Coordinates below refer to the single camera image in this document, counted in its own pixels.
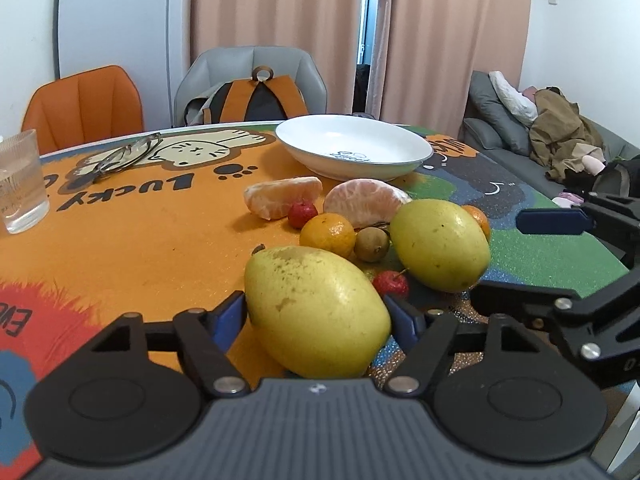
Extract yellow pear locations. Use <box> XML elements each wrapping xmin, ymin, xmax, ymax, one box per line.
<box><xmin>244</xmin><ymin>246</ymin><xmax>390</xmax><ymax>379</ymax></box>
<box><xmin>388</xmin><ymin>198</ymin><xmax>490</xmax><ymax>294</ymax></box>

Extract front red cherry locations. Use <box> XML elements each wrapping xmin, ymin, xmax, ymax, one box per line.
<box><xmin>372</xmin><ymin>270</ymin><xmax>410</xmax><ymax>299</ymax></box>

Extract red cherry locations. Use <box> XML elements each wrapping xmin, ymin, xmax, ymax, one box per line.
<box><xmin>288</xmin><ymin>200</ymin><xmax>318</xmax><ymax>230</ymax></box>
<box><xmin>372</xmin><ymin>270</ymin><xmax>410</xmax><ymax>299</ymax></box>

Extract right orange mandarin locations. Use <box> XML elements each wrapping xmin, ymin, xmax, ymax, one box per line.
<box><xmin>462</xmin><ymin>205</ymin><xmax>491</xmax><ymax>240</ymax></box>

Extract brown jacket on sofa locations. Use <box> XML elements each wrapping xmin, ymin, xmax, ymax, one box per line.
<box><xmin>529</xmin><ymin>87</ymin><xmax>605</xmax><ymax>183</ymax></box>

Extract brown longan fruit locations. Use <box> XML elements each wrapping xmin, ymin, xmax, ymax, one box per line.
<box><xmin>354</xmin><ymin>226</ymin><xmax>390</xmax><ymax>263</ymax></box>

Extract grey sofa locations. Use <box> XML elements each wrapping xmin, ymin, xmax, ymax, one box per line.
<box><xmin>461</xmin><ymin>70</ymin><xmax>639</xmax><ymax>198</ymax></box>

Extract white pillow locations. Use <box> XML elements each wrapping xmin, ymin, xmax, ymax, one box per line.
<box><xmin>488</xmin><ymin>70</ymin><xmax>538</xmax><ymax>128</ymax></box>

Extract small orange mandarin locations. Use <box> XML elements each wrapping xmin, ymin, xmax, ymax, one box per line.
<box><xmin>299</xmin><ymin>212</ymin><xmax>357</xmax><ymax>258</ymax></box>

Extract colourful cartoon table mat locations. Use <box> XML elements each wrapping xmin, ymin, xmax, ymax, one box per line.
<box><xmin>1</xmin><ymin>133</ymin><xmax>625</xmax><ymax>479</ymax></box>

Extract peeled mandarin segments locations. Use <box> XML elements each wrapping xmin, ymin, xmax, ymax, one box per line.
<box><xmin>323</xmin><ymin>179</ymin><xmax>411</xmax><ymax>229</ymax></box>

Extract peeled mandarin half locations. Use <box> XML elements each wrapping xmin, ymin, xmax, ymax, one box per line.
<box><xmin>243</xmin><ymin>177</ymin><xmax>323</xmax><ymax>220</ymax></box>

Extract back red cherry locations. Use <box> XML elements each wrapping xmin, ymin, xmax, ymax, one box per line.
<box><xmin>288</xmin><ymin>200</ymin><xmax>318</xmax><ymax>230</ymax></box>

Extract white ceramic bowl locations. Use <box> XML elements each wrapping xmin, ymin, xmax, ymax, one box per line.
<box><xmin>274</xmin><ymin>115</ymin><xmax>434</xmax><ymax>182</ymax></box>

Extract black rimmed eyeglasses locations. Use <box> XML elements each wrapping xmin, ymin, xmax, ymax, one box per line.
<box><xmin>70</xmin><ymin>132</ymin><xmax>162</xmax><ymax>190</ymax></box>

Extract clear glass mug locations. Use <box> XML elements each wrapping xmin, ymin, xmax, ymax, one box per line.
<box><xmin>0</xmin><ymin>129</ymin><xmax>50</xmax><ymax>234</ymax></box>

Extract right pink curtain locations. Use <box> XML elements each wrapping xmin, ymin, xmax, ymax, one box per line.
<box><xmin>367</xmin><ymin>0</ymin><xmax>530</xmax><ymax>136</ymax></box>

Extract pink curtain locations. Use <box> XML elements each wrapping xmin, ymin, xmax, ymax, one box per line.
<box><xmin>191</xmin><ymin>0</ymin><xmax>360</xmax><ymax>113</ymax></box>
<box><xmin>367</xmin><ymin>0</ymin><xmax>530</xmax><ymax>136</ymax></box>

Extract orange black backpack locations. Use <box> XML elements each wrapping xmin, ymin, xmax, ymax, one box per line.
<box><xmin>183</xmin><ymin>65</ymin><xmax>309</xmax><ymax>126</ymax></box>

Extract orange chair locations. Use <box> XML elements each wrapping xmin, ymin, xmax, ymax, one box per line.
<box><xmin>22</xmin><ymin>65</ymin><xmax>144</xmax><ymax>154</ymax></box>

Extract grey chair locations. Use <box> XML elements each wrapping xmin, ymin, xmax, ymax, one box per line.
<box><xmin>172</xmin><ymin>46</ymin><xmax>328</xmax><ymax>127</ymax></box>

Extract left pink curtain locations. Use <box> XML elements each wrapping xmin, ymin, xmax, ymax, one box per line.
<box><xmin>191</xmin><ymin>0</ymin><xmax>360</xmax><ymax>113</ymax></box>

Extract white refrigerator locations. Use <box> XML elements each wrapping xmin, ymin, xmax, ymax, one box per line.
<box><xmin>56</xmin><ymin>0</ymin><xmax>191</xmax><ymax>130</ymax></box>

